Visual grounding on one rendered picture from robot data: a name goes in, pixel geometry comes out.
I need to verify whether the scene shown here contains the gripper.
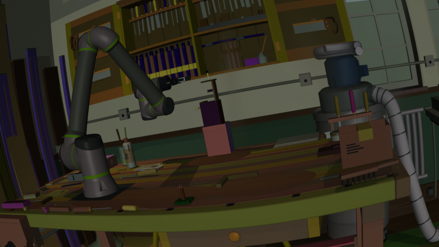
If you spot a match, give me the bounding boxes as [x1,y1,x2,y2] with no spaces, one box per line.
[157,75,187,92]

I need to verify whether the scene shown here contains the brown framed box lid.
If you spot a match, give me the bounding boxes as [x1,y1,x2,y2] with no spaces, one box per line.
[201,78,219,102]

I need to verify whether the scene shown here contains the dark purple jewellery box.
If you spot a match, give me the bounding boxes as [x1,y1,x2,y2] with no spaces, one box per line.
[200,99,226,127]

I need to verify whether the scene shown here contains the pink square cup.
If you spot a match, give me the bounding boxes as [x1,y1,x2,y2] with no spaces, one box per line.
[202,121,236,157]

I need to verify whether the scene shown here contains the brown cardboard box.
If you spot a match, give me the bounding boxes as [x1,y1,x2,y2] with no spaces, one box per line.
[338,120,395,169]

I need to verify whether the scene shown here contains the beige glue bottle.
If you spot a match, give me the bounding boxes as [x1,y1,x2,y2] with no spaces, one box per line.
[122,128,137,169]

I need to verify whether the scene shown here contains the grey bottle with stick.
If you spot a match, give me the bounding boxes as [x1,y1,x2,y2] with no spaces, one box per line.
[258,35,268,64]

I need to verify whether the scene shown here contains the green jar with brushes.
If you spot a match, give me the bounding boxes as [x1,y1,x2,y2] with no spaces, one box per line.
[116,129,124,166]

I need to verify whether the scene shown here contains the purple plank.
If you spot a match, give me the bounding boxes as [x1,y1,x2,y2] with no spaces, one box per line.
[58,55,71,120]
[26,48,59,182]

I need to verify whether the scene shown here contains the brown plank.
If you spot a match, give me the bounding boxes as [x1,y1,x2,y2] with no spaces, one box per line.
[10,59,40,196]
[43,66,69,138]

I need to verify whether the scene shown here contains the grey lined metal plate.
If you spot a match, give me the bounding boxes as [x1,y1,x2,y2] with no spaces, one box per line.
[274,135,323,149]

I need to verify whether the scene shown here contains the olive wooden workbench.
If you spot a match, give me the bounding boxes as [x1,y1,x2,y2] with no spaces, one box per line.
[0,136,412,247]

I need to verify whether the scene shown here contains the maroon block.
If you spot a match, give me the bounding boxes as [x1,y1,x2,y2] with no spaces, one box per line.
[317,143,342,157]

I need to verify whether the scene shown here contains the grey blue dust extractor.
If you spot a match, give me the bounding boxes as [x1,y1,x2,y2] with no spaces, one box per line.
[313,41,390,239]

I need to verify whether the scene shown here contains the brown chisel rack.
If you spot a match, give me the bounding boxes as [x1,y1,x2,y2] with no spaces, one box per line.
[328,111,372,125]

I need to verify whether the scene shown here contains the magenta block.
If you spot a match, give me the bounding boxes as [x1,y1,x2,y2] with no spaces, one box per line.
[1,200,31,210]

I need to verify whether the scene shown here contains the window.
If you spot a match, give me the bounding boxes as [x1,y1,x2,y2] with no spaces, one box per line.
[344,0,412,89]

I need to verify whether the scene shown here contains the brown wooden vice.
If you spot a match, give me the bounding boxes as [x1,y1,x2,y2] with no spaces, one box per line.
[0,214,43,247]

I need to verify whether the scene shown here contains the grey radiator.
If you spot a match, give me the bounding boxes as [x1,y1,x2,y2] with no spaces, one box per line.
[401,107,429,179]

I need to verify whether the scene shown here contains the dark metal machine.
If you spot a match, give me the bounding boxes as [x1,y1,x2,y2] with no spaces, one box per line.
[425,96,439,128]

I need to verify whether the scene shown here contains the wooden wall tool cabinet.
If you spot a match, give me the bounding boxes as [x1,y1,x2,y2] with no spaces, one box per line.
[65,0,354,107]

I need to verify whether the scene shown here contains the tan-handled chisel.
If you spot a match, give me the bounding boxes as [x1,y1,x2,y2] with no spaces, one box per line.
[119,169,159,179]

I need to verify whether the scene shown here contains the grey wall conduit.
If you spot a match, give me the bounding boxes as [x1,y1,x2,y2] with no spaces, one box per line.
[86,55,439,124]

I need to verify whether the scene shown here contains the brown-handled tool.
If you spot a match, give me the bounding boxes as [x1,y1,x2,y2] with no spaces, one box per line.
[71,206,112,213]

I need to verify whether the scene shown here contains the grey ribbed hose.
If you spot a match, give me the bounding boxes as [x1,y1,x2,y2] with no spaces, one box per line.
[372,86,439,243]

